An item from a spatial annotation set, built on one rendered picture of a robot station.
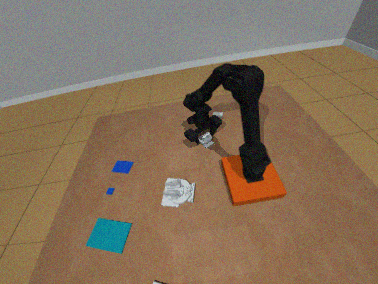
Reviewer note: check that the blue flat square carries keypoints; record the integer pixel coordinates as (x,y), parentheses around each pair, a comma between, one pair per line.
(122,167)

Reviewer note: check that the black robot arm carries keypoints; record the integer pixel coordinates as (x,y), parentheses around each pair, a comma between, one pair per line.
(246,84)

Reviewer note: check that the teal square plate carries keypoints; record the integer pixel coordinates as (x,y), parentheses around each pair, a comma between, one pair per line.
(109,235)

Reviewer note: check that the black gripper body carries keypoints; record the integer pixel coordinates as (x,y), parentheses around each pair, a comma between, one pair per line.
(202,125)

